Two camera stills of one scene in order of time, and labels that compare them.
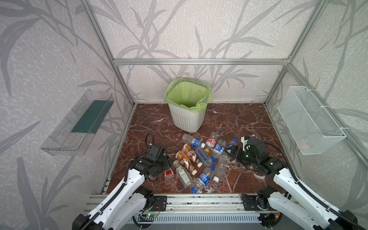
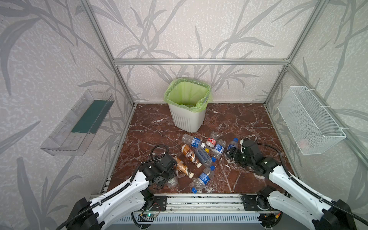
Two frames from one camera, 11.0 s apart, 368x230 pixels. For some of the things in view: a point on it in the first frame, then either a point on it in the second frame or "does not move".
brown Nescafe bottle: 185,161 → 182,167
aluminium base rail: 232,208 does not move
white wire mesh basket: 312,128 does not move
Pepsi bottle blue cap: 233,142 does not move
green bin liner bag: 189,94 does not move
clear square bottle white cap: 184,176 → 173,182
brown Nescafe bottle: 189,151 does not move
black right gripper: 235,152 does not move
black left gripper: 165,163 → 169,173
